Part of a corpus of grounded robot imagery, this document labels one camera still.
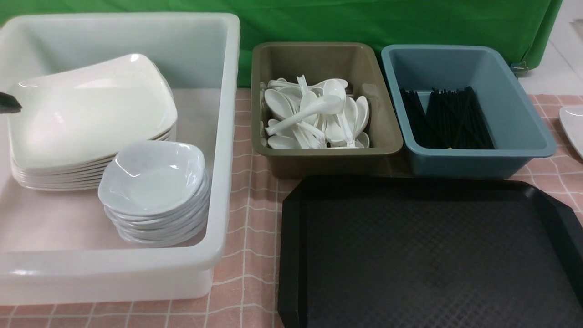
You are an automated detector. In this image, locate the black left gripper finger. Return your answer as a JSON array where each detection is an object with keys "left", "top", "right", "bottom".
[{"left": 0, "top": 92, "right": 22, "bottom": 114}]

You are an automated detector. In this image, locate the white square rice plate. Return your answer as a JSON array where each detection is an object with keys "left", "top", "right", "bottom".
[{"left": 8, "top": 53, "right": 178, "bottom": 169}]

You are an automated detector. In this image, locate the small white sauce bowl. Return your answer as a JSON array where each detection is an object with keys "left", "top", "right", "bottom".
[{"left": 98, "top": 140, "right": 210, "bottom": 216}]

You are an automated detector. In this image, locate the white soup spoon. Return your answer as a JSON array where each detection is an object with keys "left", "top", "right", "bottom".
[{"left": 265, "top": 94, "right": 343, "bottom": 136}]

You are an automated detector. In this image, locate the white plate at right edge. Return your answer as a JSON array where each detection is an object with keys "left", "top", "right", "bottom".
[{"left": 559, "top": 106, "right": 583, "bottom": 158}]

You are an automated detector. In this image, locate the stack of white square plates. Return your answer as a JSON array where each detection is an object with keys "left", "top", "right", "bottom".
[{"left": 8, "top": 118, "right": 177, "bottom": 189}]

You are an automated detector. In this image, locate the large white plastic tub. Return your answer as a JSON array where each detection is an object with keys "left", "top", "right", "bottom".
[{"left": 0, "top": 12, "right": 240, "bottom": 306}]

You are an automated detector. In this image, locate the stack of small white bowls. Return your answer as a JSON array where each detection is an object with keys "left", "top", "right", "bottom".
[{"left": 104, "top": 172, "right": 212, "bottom": 248}]

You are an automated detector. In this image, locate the pile of white soup spoons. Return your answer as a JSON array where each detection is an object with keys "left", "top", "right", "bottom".
[{"left": 260, "top": 76, "right": 370, "bottom": 149}]

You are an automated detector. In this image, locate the olive brown plastic bin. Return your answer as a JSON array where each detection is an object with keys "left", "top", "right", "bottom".
[{"left": 251, "top": 42, "right": 404, "bottom": 179}]

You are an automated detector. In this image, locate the black serving tray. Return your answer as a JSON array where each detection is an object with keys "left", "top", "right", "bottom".
[{"left": 277, "top": 176, "right": 583, "bottom": 328}]

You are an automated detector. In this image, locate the bundle of black chopsticks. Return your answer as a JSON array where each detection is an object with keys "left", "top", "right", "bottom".
[{"left": 400, "top": 87, "right": 495, "bottom": 150}]

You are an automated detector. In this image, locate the teal blue plastic bin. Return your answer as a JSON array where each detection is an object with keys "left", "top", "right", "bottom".
[{"left": 381, "top": 44, "right": 557, "bottom": 179}]

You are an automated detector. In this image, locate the green backdrop cloth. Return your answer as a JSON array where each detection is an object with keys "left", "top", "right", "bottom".
[{"left": 0, "top": 0, "right": 562, "bottom": 87}]

